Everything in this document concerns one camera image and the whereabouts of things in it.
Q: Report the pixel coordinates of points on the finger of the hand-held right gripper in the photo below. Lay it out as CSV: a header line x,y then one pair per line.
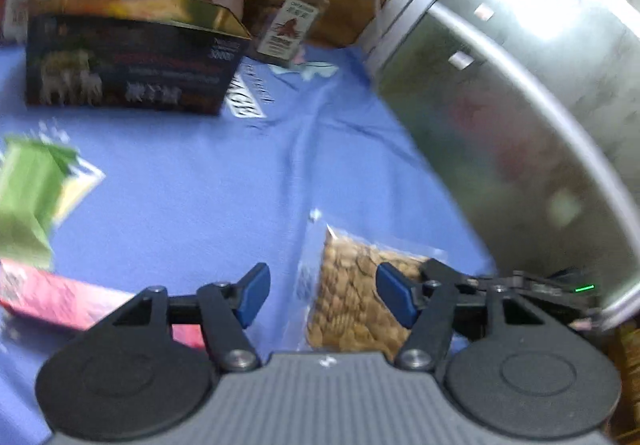
x,y
525,284

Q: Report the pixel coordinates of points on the clear nut jar brown label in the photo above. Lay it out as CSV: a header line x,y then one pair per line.
x,y
290,25

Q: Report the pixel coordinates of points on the blue printed cloth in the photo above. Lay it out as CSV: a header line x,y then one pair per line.
x,y
200,185

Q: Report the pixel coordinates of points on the bright green snack packet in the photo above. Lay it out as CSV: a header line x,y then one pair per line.
x,y
27,195

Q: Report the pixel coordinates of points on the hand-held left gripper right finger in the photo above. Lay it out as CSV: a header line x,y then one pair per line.
x,y
397,295

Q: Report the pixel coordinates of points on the large shiny metal container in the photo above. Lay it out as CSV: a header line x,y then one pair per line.
x,y
500,100

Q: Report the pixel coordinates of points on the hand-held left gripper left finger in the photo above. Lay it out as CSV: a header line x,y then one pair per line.
x,y
252,297

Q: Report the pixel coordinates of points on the black snack box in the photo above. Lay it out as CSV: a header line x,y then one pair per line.
x,y
125,70

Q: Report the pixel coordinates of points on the long pink box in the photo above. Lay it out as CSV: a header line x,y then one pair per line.
x,y
55,297

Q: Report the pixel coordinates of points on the clear bag of peanuts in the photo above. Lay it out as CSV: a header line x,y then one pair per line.
x,y
345,295

